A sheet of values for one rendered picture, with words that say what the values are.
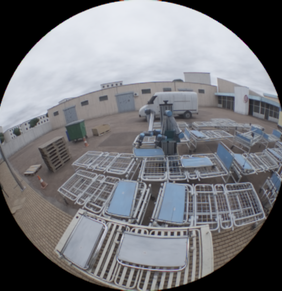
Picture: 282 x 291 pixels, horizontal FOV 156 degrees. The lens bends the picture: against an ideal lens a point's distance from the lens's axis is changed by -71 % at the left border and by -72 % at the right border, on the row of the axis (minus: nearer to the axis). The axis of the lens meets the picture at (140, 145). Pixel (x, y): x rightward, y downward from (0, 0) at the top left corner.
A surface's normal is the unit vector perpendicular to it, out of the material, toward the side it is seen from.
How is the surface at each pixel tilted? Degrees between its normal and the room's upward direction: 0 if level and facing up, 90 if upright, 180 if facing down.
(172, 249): 6
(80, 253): 4
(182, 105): 88
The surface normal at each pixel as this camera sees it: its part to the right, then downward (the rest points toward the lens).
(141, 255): -0.14, -0.85
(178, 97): -0.06, 0.40
